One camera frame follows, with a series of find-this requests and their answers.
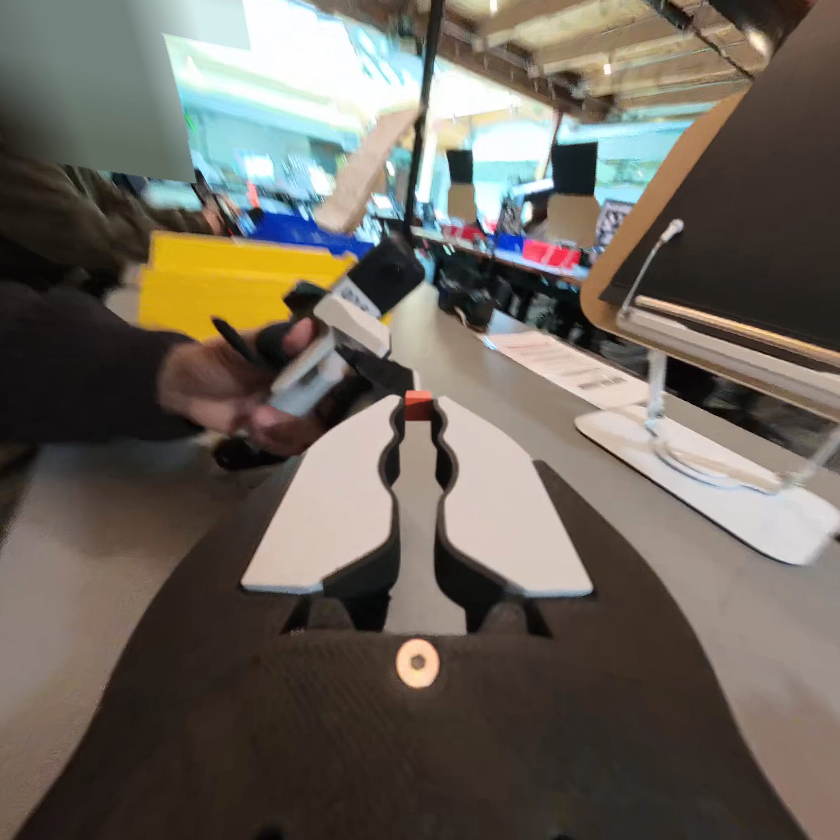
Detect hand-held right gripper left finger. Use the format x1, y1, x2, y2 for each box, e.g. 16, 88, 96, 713
240, 394, 408, 631

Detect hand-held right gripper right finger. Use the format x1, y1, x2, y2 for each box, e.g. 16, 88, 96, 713
432, 395, 595, 632

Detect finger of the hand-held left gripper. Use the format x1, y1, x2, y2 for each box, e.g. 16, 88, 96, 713
314, 293, 393, 360
338, 344, 421, 398

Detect yellow plastic bin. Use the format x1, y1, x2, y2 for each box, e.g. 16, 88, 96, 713
136, 231, 395, 343

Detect person's left forearm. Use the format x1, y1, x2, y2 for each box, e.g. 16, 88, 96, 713
0, 282, 198, 444

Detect person's left hand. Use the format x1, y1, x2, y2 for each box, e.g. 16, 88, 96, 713
157, 318, 329, 458

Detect black device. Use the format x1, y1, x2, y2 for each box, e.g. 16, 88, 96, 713
436, 269, 496, 329

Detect cardboard sheet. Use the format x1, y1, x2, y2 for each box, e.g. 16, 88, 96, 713
315, 108, 421, 234

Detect blue plastic bin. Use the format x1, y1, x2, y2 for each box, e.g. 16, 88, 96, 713
249, 210, 375, 258

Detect printed paper sheet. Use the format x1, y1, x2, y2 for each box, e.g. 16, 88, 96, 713
482, 330, 651, 409

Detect silver stand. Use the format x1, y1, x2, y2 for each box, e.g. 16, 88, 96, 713
617, 295, 840, 496

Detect white stand with black board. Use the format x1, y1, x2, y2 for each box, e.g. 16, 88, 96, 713
579, 0, 840, 371

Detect black metal post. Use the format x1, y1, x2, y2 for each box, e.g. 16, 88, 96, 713
402, 0, 447, 237

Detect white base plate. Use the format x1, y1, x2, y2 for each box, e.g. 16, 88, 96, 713
574, 402, 840, 567

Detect white cable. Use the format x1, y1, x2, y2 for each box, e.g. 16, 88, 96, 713
619, 218, 685, 317

